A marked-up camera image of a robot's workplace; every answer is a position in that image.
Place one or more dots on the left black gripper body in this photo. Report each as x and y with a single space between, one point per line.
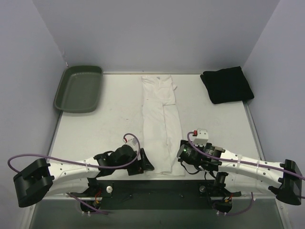
138 163

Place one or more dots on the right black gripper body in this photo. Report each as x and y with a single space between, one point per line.
182 151

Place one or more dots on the white t-shirt with robot print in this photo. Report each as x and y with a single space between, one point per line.
162 129

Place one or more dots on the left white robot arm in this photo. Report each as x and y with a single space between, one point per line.
41 178

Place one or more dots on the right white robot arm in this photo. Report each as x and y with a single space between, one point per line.
236 173

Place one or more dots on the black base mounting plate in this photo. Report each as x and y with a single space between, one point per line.
154 194

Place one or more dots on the dark green plastic tray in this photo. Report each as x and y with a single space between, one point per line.
79 89

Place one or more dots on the folded black t-shirt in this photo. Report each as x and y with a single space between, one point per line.
227 85

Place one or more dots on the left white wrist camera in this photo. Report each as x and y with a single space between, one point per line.
133 143

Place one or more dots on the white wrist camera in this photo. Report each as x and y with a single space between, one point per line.
201 137
133 143

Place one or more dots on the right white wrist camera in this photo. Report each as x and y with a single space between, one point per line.
201 137

